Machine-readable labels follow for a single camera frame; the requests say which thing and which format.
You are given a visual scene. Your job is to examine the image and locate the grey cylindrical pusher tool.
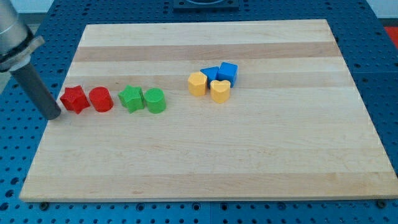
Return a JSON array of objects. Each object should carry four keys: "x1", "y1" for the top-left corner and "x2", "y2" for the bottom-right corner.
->
[{"x1": 11, "y1": 62, "x2": 61, "y2": 120}]

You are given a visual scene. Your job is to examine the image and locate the red star block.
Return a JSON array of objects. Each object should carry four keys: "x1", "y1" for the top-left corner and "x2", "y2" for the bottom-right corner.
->
[{"x1": 60, "y1": 85, "x2": 90, "y2": 114}]

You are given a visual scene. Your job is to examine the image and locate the red cylinder block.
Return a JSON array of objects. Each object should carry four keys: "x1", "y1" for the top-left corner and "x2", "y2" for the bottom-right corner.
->
[{"x1": 89, "y1": 86, "x2": 114, "y2": 113}]

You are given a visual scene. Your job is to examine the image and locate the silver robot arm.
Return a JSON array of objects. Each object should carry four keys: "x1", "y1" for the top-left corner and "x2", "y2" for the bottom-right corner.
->
[{"x1": 1, "y1": 0, "x2": 61, "y2": 120}]

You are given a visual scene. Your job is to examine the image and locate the green star block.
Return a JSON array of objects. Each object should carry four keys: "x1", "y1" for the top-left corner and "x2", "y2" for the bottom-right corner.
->
[{"x1": 118, "y1": 85, "x2": 145, "y2": 113}]

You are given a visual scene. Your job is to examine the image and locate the green cylinder block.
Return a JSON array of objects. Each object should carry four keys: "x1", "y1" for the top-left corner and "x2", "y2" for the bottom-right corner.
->
[{"x1": 144, "y1": 88, "x2": 166, "y2": 114}]

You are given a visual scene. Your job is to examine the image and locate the yellow hexagon block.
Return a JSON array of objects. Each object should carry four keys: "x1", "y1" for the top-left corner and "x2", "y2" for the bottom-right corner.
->
[{"x1": 188, "y1": 72, "x2": 208, "y2": 96}]

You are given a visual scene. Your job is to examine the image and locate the blue triangle block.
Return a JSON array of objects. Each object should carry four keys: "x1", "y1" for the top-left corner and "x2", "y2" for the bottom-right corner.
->
[{"x1": 200, "y1": 67, "x2": 219, "y2": 88}]

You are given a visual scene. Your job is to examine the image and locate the yellow heart block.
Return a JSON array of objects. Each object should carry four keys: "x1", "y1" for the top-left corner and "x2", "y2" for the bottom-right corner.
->
[{"x1": 210, "y1": 80, "x2": 231, "y2": 103}]

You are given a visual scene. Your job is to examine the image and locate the blue cube block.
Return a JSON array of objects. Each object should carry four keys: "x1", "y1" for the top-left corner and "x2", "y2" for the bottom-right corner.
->
[{"x1": 216, "y1": 62, "x2": 238, "y2": 88}]

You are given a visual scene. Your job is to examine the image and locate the wooden board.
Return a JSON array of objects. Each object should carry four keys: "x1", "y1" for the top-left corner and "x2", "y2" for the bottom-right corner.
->
[{"x1": 20, "y1": 19, "x2": 397, "y2": 202}]

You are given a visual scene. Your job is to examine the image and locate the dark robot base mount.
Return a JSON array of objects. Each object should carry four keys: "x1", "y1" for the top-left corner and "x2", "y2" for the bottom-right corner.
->
[{"x1": 172, "y1": 0, "x2": 239, "y2": 11}]

